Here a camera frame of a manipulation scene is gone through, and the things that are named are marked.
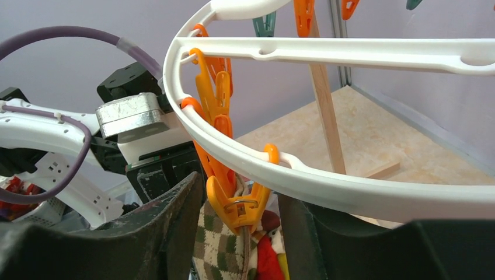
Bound red santa sock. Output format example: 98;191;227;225
249;211;289;279

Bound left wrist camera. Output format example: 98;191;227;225
96;92;170;143

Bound light wooden clothes rack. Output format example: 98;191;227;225
308;14;401;179

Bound argyle brown cream sock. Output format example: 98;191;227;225
192;176;258;280

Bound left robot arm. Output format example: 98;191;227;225
1;62;205;228

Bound orange plastic clothes clip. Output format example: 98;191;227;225
205;160;271;235

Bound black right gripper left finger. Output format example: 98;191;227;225
1;172;203;279

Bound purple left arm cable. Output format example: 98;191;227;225
0;26;164;205

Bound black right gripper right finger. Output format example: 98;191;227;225
278;195;494;279

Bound white round clip hanger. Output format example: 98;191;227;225
163;1;494;222

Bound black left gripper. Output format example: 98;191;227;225
126;145;207;204

